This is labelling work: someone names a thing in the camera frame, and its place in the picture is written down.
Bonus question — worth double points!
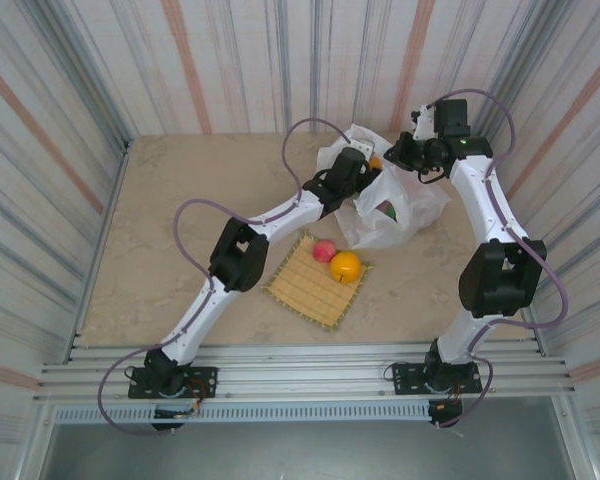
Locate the white plastic bag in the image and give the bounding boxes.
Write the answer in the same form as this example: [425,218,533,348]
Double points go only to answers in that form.
[315,123,454,251]

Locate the pink peach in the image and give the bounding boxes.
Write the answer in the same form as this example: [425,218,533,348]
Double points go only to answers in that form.
[311,238,337,264]

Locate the large yellow orange fruit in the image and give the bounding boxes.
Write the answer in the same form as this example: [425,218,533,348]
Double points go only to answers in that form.
[328,251,364,285]

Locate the woven bamboo mat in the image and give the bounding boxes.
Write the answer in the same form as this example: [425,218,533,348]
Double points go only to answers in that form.
[260,230,375,331]

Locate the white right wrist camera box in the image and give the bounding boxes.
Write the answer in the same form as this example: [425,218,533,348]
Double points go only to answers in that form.
[410,104,437,141]

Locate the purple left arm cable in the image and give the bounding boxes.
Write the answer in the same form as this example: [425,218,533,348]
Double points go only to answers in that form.
[98,117,354,437]

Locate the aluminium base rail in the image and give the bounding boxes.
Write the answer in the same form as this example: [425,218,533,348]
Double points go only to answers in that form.
[33,342,576,404]

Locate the thin red black wires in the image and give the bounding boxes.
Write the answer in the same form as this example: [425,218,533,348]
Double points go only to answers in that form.
[440,383,465,410]
[185,378,207,417]

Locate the white slotted cable duct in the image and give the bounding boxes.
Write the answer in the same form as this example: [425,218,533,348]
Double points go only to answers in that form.
[52,402,431,425]

